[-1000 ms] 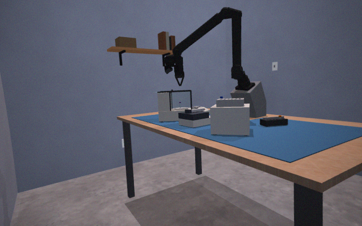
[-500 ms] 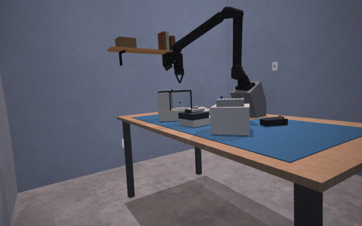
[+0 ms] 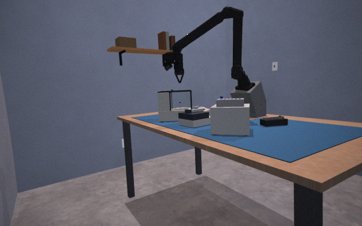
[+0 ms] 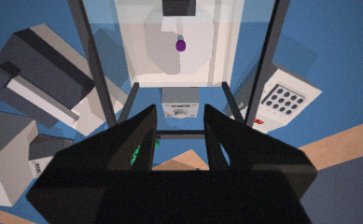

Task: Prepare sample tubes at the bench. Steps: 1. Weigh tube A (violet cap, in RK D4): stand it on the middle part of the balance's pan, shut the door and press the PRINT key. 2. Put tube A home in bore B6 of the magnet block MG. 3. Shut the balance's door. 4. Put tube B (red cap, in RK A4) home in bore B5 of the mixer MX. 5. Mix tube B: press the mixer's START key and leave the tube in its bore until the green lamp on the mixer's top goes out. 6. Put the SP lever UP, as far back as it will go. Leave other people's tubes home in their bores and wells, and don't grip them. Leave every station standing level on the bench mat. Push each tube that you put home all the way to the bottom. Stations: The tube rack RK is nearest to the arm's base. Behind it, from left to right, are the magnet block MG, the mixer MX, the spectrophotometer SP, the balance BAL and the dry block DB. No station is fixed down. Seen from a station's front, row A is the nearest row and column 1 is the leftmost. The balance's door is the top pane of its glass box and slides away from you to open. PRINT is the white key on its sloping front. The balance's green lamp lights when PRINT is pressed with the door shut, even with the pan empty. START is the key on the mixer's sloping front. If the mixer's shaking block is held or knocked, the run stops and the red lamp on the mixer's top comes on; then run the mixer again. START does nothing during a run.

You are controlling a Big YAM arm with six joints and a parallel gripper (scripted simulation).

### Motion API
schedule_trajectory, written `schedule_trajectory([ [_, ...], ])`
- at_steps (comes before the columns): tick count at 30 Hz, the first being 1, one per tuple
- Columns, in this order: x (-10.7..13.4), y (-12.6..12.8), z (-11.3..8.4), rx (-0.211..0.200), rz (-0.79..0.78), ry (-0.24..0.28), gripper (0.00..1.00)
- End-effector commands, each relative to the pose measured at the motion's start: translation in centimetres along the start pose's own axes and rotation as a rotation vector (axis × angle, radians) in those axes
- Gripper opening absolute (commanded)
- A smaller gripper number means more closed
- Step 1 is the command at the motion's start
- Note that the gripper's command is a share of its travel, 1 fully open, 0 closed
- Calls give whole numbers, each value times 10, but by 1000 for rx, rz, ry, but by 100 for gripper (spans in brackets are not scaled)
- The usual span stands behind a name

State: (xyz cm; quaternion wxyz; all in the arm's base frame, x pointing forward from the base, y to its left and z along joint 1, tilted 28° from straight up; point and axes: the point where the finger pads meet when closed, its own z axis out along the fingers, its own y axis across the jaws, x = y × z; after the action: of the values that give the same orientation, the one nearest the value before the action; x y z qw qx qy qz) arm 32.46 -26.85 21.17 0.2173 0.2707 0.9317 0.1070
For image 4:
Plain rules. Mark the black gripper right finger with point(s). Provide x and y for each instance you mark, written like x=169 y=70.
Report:
x=250 y=149

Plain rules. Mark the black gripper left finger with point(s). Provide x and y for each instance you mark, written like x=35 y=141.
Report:
x=114 y=147

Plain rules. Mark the blue bench mat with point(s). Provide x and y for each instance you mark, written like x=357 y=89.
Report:
x=321 y=40

